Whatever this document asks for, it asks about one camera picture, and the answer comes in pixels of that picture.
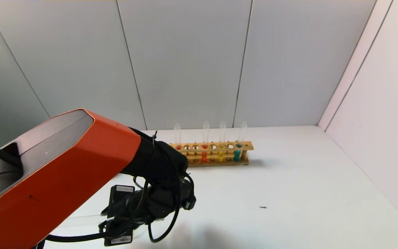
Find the blue pigment test tube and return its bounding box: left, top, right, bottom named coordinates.
left=234, top=121, right=248, bottom=162

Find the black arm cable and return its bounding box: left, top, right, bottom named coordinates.
left=45, top=173, right=197, bottom=243

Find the wooden test tube rack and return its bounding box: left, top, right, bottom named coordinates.
left=170, top=141, right=254, bottom=167

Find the yellow pigment test tube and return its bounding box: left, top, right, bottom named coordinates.
left=59, top=214, right=108, bottom=228
left=218, top=122, right=227, bottom=162

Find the orange pigment test tube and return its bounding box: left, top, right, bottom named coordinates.
left=174, top=123, right=183, bottom=150
left=201, top=121, right=210, bottom=163

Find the black mounted wrist camera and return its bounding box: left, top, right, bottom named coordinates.
left=144, top=178, right=197, bottom=220

